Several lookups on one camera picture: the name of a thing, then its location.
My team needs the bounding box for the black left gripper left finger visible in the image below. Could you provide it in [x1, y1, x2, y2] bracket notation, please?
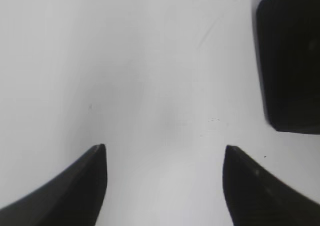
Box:
[0, 144, 107, 225]

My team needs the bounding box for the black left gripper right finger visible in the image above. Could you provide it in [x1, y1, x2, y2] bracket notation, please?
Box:
[222, 145, 320, 226]

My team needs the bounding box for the black canvas tote bag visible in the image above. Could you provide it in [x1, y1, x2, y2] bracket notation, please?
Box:
[255, 0, 320, 134]

